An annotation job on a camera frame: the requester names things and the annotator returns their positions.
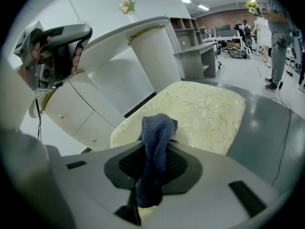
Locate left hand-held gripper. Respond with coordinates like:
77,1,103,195
13,20,94,97

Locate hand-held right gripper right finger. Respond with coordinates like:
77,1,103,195
142,140,295,229

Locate white vase with flowers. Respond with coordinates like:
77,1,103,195
119,0,139,23

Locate person's left hand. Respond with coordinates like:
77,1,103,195
30,35,83,74

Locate person's left forearm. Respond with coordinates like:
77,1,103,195
16,63,33,87

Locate yellow artificial flowers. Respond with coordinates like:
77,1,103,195
244,0,260,15

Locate white curved table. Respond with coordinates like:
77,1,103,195
28,15,183,152

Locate dark blue cloth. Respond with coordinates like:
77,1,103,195
134,113,179,209

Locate thin black cable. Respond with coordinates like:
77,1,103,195
35,98,43,141

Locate grey desk with shelves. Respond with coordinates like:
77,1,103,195
170,17,223,81

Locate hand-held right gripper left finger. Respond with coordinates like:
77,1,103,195
59,140,145,229

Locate cream upholstered footstool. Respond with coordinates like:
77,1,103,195
109,81,246,156

